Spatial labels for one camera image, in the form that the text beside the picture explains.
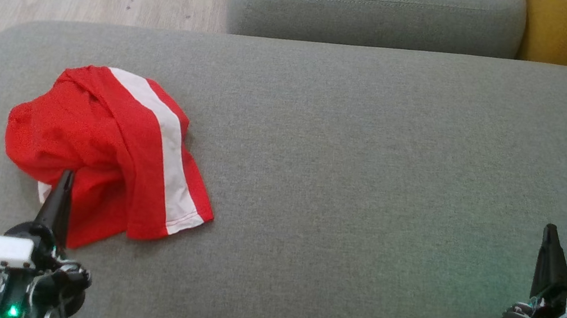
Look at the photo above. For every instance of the large grey sofa seat cushion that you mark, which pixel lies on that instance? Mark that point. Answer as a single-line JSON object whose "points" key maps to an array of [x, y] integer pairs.
{"points": [[369, 195]]}

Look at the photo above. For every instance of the red shorts white stripe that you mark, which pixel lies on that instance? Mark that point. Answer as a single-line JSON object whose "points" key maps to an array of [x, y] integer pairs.
{"points": [[147, 160]]}

